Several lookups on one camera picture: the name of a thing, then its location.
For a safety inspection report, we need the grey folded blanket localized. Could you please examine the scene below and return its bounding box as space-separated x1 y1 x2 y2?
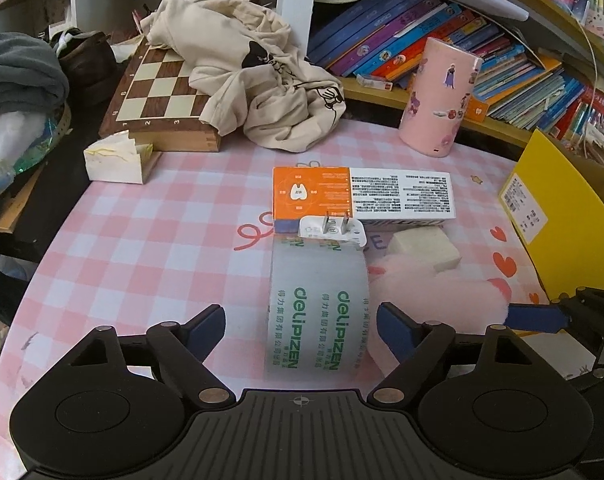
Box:
0 32 70 115

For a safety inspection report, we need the small white card box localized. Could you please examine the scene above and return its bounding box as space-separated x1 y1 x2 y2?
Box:
356 74 393 92

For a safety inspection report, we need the row of leaning books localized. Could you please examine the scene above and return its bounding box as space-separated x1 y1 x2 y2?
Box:
308 0 604 157

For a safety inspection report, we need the small white paper box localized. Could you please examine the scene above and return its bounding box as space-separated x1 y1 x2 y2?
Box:
84 130 162 184

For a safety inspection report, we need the white power plug adapter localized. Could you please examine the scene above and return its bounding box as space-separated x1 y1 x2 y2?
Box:
299 214 367 248

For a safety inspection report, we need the clear packing tape roll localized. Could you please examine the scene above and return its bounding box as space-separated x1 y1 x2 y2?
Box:
265 235 370 382

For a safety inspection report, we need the orange white carton box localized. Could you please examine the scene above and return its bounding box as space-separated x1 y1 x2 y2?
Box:
273 166 456 234

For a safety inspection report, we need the wooden chessboard box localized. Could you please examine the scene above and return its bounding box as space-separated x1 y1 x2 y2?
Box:
99 40 221 153

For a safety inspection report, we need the pink sticker cylinder container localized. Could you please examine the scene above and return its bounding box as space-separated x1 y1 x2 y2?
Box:
398 38 483 158

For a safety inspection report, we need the yellow cardboard box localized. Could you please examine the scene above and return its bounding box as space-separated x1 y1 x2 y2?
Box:
499 131 604 299

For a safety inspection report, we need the beige sponge block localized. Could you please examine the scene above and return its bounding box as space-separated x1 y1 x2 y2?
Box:
387 226 461 272

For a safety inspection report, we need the white charging cable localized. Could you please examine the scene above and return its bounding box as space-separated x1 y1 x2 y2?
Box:
570 8 603 162

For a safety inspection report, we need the pink checkered table mat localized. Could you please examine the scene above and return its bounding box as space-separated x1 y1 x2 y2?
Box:
0 120 547 479

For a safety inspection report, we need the small orange box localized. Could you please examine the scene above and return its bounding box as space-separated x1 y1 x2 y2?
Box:
464 96 489 122

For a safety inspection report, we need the beige crumpled cloth bag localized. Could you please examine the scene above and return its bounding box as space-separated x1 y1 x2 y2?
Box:
140 0 346 153

